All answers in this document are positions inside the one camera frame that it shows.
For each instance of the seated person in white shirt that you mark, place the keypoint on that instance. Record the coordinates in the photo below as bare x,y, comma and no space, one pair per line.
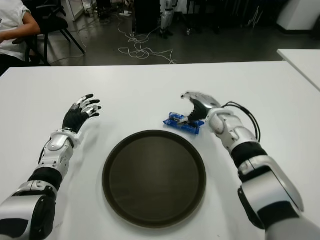
12,15

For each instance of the white side table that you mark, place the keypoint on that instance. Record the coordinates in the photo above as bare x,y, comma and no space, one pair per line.
305,62

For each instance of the round brown tray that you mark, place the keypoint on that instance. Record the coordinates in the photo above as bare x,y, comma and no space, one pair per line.
155,180

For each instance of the black office chair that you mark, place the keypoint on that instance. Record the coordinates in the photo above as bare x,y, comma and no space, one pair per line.
53,23

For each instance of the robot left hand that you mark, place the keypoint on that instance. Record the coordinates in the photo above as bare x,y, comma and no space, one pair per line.
73,118

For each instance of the white power strip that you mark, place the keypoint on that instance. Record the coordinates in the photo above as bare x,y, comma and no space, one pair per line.
125,14

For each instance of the silver humanoid robot legs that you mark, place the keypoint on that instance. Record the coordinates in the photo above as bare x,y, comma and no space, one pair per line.
166,17

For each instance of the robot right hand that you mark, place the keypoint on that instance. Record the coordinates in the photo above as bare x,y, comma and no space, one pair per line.
202,105

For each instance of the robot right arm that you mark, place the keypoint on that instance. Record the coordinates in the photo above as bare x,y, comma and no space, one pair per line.
270,190

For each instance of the white cabinet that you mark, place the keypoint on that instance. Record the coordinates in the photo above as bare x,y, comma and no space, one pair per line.
75,10

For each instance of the black floor cabinet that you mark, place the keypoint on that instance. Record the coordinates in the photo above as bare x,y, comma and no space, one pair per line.
147,15

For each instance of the blue Oreo cookie pack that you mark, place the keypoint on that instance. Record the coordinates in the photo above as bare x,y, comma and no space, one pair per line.
172,121

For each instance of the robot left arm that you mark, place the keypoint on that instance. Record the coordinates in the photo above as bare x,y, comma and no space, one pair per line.
56,143

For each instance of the white pedestal block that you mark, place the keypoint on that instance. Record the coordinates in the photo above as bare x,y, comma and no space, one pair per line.
297,15

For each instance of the black chair with armrest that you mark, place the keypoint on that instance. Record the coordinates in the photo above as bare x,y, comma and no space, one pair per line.
20,41

